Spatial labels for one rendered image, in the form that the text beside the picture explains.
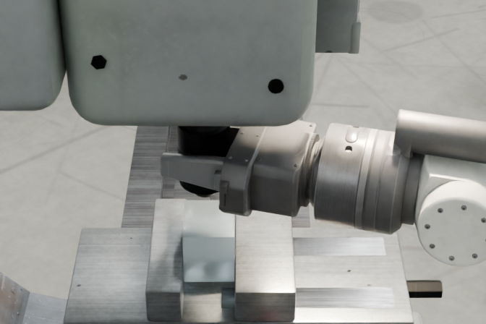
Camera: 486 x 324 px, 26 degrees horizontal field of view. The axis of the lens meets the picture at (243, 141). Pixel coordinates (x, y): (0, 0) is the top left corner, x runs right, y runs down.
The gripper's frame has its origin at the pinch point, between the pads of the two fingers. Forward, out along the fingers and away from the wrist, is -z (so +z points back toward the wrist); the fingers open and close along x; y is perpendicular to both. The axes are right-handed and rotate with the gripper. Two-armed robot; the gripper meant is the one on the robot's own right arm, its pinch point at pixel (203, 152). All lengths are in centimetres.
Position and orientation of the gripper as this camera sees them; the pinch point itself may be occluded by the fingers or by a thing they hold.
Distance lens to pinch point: 94.2
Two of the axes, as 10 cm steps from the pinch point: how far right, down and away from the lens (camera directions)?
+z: 9.7, 1.5, -2.1
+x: -2.6, 5.4, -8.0
